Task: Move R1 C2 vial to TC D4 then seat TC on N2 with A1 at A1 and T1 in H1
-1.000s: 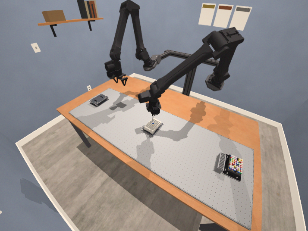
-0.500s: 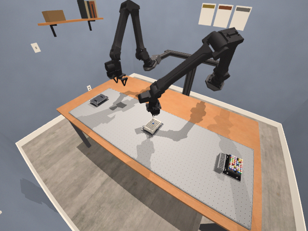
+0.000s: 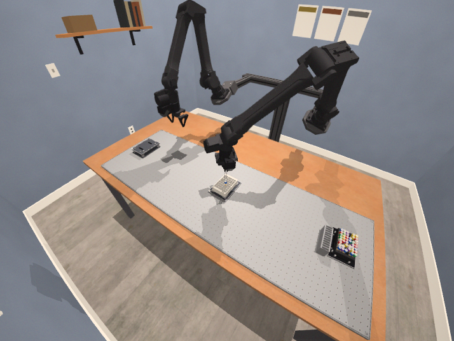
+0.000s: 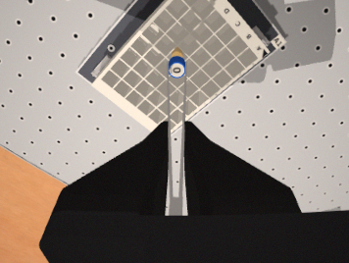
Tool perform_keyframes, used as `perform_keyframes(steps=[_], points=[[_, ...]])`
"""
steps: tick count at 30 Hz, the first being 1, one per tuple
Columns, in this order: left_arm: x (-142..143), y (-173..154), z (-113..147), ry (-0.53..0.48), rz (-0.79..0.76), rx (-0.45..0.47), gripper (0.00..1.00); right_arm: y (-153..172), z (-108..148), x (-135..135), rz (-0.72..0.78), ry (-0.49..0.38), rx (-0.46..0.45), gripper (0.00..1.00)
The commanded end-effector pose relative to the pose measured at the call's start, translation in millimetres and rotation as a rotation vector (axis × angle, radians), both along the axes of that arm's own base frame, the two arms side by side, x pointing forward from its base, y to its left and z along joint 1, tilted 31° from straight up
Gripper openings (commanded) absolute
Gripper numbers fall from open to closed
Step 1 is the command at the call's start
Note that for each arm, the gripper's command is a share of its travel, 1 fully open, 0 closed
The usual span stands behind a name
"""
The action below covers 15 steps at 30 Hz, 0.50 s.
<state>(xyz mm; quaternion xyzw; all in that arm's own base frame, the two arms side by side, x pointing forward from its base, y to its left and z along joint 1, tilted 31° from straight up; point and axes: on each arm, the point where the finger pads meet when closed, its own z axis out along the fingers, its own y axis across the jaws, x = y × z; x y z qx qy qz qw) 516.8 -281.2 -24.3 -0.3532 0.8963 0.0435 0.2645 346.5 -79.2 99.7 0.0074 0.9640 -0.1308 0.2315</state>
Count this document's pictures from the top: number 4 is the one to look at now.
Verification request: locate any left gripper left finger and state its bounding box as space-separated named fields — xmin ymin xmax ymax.
xmin=51 ymin=121 xmax=169 ymax=216

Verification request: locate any cream grid rack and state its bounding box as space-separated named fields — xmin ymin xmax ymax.
xmin=91 ymin=0 xmax=270 ymax=133

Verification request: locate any grey perforated base plate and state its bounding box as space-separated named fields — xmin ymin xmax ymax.
xmin=0 ymin=0 xmax=349 ymax=213

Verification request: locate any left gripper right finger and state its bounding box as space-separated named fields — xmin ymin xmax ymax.
xmin=184 ymin=121 xmax=302 ymax=216

